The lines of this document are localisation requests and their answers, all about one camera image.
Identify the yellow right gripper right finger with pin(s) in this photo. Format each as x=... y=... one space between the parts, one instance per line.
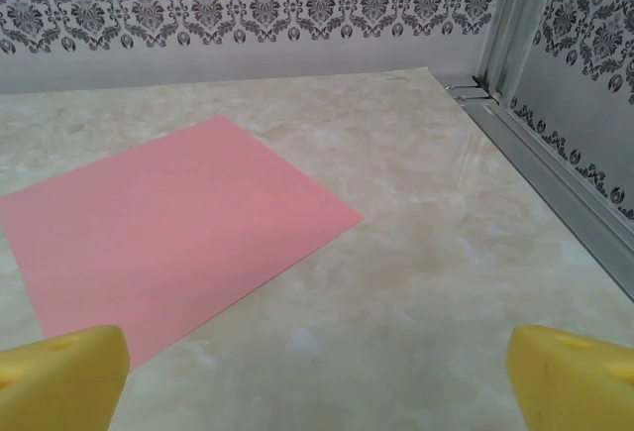
x=579 y=391

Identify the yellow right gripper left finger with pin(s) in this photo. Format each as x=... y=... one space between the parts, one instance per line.
x=59 y=386

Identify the pink cloth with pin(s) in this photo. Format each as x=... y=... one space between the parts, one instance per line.
x=173 y=233

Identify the aluminium extrusion rail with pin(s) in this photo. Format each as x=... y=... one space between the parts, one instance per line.
x=545 y=168

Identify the small aluminium corner bracket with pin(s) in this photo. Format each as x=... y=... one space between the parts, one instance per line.
x=470 y=90

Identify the aluminium frame post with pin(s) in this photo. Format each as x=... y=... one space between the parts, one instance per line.
x=515 y=30

